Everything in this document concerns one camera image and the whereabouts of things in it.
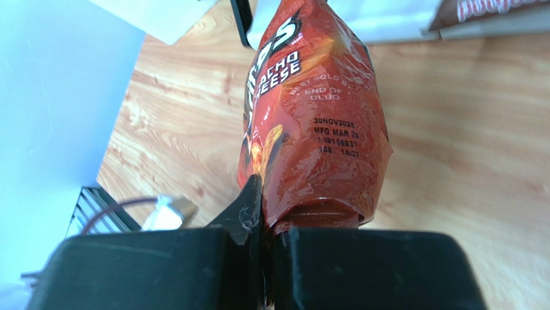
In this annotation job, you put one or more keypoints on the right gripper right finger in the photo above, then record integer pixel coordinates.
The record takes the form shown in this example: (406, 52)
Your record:
(330, 268)

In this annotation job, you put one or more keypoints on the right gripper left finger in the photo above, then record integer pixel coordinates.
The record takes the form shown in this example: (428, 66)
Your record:
(213, 267)

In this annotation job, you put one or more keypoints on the red Doritos bag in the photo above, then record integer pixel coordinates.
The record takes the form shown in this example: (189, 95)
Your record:
(314, 126)

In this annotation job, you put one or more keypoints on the Chuba cassava chips bag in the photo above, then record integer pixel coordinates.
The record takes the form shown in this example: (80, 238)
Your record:
(452, 13)

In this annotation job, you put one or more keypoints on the cream three-tier shelf rack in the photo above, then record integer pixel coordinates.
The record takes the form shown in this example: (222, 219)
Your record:
(376, 22)

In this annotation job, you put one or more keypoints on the white stacked drawer unit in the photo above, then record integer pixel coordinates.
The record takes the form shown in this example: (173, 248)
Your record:
(166, 20)

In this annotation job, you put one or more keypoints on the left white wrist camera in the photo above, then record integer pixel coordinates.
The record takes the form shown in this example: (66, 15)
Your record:
(170, 214)

